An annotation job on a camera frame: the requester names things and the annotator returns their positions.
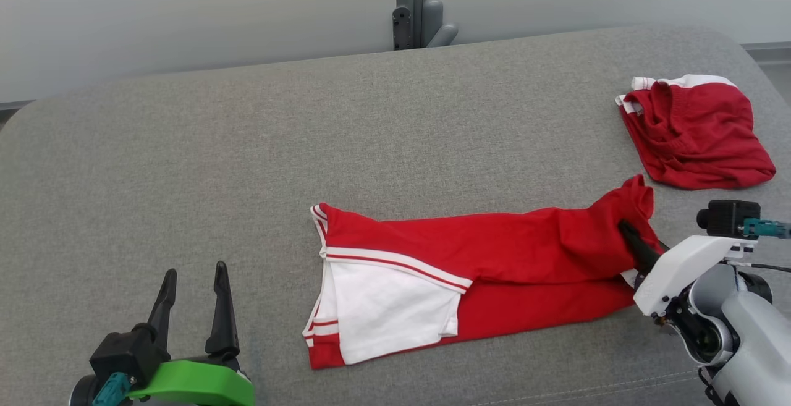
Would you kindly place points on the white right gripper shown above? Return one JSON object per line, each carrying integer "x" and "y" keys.
{"x": 686, "y": 270}

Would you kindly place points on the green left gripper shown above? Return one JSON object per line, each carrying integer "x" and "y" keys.
{"x": 198, "y": 384}

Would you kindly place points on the red jersey with black lettering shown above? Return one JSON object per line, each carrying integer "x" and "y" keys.
{"x": 525, "y": 245}

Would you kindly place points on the red shorts with white waistband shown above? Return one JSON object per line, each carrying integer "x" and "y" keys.
{"x": 698, "y": 140}

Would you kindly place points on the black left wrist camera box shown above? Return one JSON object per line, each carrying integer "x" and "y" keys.
{"x": 126, "y": 353}

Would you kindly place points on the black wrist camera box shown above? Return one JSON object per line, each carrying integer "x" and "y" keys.
{"x": 729, "y": 217}
{"x": 126, "y": 353}

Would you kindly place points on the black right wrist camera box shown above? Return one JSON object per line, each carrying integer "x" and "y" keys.
{"x": 729, "y": 217}

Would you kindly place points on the teal left camera connector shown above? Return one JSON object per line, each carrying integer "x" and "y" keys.
{"x": 113, "y": 389}

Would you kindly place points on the teal camera connector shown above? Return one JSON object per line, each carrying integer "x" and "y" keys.
{"x": 766, "y": 228}
{"x": 113, "y": 389}

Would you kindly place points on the teal right camera connector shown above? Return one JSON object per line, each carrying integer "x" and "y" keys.
{"x": 766, "y": 228}

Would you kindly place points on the grey metal post with bracket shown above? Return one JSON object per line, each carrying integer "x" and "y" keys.
{"x": 414, "y": 4}

